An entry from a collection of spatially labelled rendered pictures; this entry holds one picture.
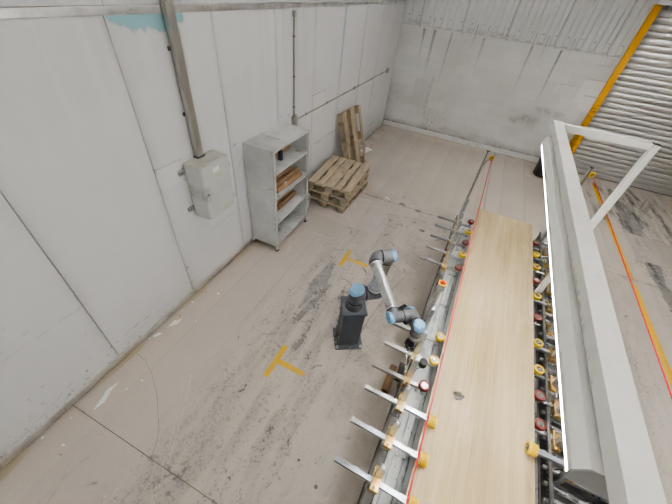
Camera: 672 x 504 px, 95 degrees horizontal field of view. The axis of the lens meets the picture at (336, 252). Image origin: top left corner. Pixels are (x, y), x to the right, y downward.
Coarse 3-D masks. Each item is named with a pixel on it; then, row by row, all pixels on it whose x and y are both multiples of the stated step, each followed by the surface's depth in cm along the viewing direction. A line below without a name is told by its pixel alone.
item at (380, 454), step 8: (456, 216) 449; (440, 272) 354; (432, 288) 336; (432, 296) 328; (424, 312) 310; (424, 320) 303; (408, 360) 269; (408, 368) 263; (400, 384) 252; (400, 392) 247; (392, 408) 237; (392, 416) 233; (384, 424) 232; (392, 424) 229; (384, 432) 224; (376, 448) 217; (376, 456) 212; (384, 456) 213; (376, 464) 209; (368, 472) 206; (360, 496) 195; (368, 496) 196
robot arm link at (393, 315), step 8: (376, 256) 256; (376, 264) 253; (376, 272) 249; (384, 272) 250; (376, 280) 248; (384, 280) 243; (384, 288) 239; (384, 296) 235; (392, 296) 235; (384, 304) 235; (392, 304) 230; (392, 312) 225; (400, 312) 226; (392, 320) 223; (400, 320) 225
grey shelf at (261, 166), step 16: (272, 128) 409; (288, 128) 415; (304, 128) 420; (256, 144) 368; (272, 144) 372; (288, 144) 382; (304, 144) 436; (256, 160) 375; (272, 160) 364; (288, 160) 409; (304, 160) 452; (256, 176) 390; (272, 176) 379; (304, 176) 455; (256, 192) 407; (272, 192) 395; (304, 192) 487; (256, 208) 425; (272, 208) 411; (288, 208) 456; (304, 208) 507; (256, 224) 444; (272, 224) 430; (288, 224) 489; (272, 240) 450
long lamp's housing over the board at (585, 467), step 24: (552, 144) 221; (552, 168) 189; (552, 192) 168; (552, 216) 151; (552, 240) 137; (552, 264) 127; (576, 312) 102; (576, 336) 95; (576, 360) 88; (576, 384) 84; (576, 408) 79; (576, 432) 75; (576, 456) 72; (600, 456) 70; (576, 480) 72; (600, 480) 68
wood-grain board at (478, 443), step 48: (480, 240) 376; (528, 240) 386; (480, 288) 315; (528, 288) 322; (480, 336) 271; (528, 336) 276; (480, 384) 238; (528, 384) 241; (432, 432) 209; (480, 432) 212; (528, 432) 214; (432, 480) 188; (480, 480) 191; (528, 480) 193
